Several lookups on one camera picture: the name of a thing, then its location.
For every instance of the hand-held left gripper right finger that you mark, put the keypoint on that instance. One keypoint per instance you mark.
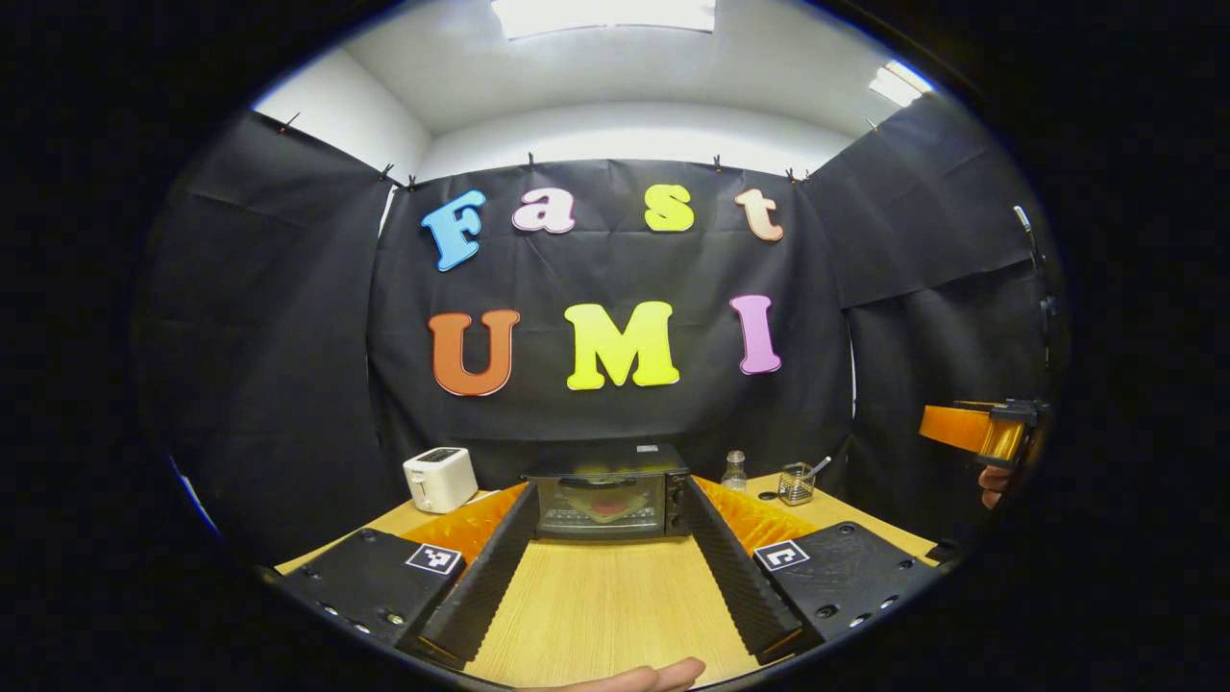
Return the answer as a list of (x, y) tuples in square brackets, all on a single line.
[(735, 577)]

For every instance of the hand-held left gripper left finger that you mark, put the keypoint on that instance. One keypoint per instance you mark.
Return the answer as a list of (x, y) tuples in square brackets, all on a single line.
[(490, 572)]

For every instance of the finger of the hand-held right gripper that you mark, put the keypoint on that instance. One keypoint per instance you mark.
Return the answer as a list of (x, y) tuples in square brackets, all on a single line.
[(961, 430)]

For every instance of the black electric oven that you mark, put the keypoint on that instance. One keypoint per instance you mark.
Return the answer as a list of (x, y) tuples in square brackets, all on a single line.
[(677, 500)]

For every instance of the pink round food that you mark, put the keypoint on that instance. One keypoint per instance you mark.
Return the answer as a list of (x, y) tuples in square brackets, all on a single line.
[(605, 506)]

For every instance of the clear glass bottle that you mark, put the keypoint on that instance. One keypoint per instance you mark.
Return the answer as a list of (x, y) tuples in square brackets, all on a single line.
[(734, 476)]

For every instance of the white toaster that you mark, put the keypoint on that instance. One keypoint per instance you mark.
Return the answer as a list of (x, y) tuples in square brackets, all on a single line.
[(440, 481)]

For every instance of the black tripod stand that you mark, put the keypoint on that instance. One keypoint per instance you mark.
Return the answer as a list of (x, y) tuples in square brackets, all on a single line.
[(1043, 298)]

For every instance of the black backdrop cloth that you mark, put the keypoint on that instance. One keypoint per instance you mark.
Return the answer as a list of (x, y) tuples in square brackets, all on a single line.
[(615, 269)]

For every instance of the small ceiling light panel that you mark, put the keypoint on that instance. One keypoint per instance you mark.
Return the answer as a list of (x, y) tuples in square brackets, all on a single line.
[(901, 84)]

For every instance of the large ceiling light panel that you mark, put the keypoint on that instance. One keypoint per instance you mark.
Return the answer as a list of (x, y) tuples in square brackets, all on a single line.
[(605, 16)]

